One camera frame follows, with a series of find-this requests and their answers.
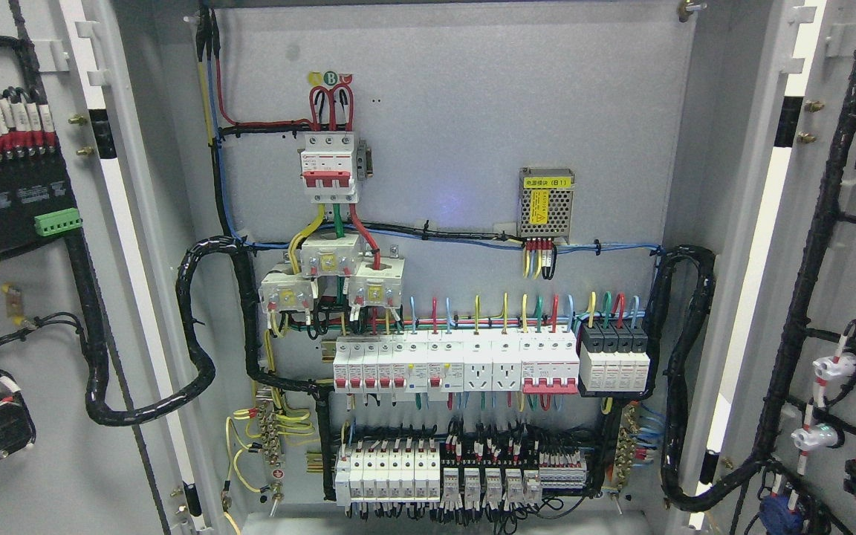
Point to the relay terminal row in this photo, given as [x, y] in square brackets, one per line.
[499, 472]

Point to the black white surge protector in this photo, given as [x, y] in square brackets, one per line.
[613, 361]

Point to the red main circuit breaker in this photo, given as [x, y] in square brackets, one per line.
[330, 166]

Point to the grey electrical cabinet body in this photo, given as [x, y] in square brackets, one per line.
[668, 126]

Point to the white mini breaker row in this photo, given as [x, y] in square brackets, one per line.
[402, 365]

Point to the black digital power meter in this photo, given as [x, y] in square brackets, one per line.
[31, 186]

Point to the grey cabinet door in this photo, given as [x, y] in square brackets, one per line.
[78, 477]
[794, 400]

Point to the lower white breaker row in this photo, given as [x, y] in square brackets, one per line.
[389, 472]

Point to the red handled circuit breaker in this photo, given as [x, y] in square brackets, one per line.
[549, 363]

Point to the white current transformer group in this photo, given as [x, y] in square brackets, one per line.
[325, 261]

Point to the metal mesh power supply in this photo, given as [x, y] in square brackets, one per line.
[545, 202]

